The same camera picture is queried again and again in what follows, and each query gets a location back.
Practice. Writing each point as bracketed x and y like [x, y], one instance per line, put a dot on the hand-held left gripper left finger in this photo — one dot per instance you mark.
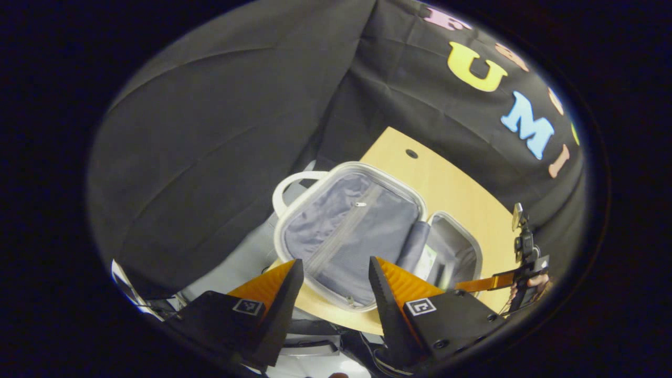
[281, 315]

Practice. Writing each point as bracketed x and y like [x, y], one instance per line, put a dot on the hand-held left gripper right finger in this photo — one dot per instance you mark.
[391, 320]

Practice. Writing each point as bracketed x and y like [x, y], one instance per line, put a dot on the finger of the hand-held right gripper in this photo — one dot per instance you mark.
[488, 283]

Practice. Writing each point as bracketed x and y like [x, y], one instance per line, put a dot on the white suitcase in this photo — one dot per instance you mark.
[341, 226]

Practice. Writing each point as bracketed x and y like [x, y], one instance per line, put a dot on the black backdrop cloth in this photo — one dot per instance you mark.
[210, 131]

